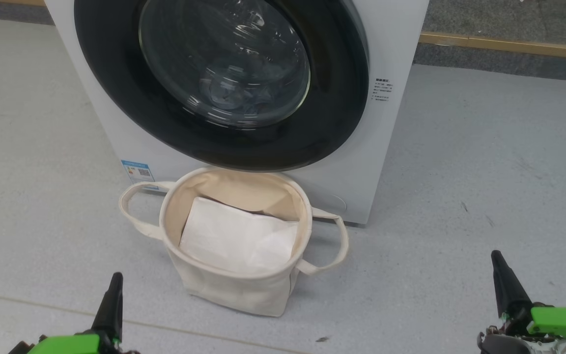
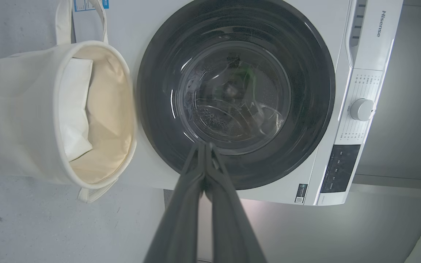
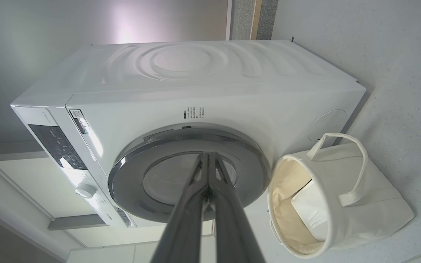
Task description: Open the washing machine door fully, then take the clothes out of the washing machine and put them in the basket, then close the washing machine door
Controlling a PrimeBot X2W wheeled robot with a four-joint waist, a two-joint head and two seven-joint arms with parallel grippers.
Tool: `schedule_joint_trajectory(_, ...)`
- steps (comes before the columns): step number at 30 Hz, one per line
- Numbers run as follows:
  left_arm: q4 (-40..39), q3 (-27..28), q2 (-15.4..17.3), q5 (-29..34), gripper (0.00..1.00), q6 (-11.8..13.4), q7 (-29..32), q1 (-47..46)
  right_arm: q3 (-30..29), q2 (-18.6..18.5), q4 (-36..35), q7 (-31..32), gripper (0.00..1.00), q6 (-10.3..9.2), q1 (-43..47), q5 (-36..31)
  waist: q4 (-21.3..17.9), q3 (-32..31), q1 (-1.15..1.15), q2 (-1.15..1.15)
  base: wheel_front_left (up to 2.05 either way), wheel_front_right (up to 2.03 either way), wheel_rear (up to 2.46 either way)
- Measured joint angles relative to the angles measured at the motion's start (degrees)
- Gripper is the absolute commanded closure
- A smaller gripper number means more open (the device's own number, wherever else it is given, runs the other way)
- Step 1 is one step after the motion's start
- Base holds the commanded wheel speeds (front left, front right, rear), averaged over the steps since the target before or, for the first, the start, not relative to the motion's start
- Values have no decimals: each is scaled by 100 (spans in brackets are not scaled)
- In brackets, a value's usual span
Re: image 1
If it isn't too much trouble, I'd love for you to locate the black-rimmed glass washer door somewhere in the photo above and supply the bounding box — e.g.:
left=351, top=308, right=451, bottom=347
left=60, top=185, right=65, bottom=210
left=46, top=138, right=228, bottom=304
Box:
left=74, top=0, right=369, bottom=173

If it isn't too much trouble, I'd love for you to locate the white front-load washing machine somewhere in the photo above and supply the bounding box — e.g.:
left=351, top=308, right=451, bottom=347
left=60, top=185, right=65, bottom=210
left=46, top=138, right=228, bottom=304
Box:
left=45, top=0, right=429, bottom=227

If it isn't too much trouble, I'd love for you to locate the yellow wooden floor strip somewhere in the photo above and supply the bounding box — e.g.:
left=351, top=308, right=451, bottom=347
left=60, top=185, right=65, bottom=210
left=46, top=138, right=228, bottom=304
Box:
left=420, top=32, right=566, bottom=61

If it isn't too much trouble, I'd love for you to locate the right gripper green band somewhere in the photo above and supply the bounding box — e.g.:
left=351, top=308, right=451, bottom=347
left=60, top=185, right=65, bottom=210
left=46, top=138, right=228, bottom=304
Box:
left=477, top=250, right=566, bottom=354

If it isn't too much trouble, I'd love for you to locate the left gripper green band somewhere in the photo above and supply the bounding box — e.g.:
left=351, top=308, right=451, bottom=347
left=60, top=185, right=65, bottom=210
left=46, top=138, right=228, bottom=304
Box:
left=8, top=272, right=141, bottom=354

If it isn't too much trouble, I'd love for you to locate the blue energy label sticker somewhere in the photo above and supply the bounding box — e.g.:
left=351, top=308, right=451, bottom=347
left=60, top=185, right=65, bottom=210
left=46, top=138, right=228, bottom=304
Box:
left=121, top=159, right=160, bottom=191

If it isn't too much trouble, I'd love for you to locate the blue patterned garment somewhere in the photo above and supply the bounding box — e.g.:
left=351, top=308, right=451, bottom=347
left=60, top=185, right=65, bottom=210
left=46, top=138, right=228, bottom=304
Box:
left=199, top=59, right=283, bottom=111

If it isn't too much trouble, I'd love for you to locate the black text notice sticker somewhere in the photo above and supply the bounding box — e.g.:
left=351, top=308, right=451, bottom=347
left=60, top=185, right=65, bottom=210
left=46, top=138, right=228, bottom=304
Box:
left=373, top=77, right=395, bottom=102

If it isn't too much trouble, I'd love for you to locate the cream canvas laundry basket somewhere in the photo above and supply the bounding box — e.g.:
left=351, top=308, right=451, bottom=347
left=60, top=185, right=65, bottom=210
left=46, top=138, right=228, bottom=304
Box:
left=118, top=166, right=350, bottom=318

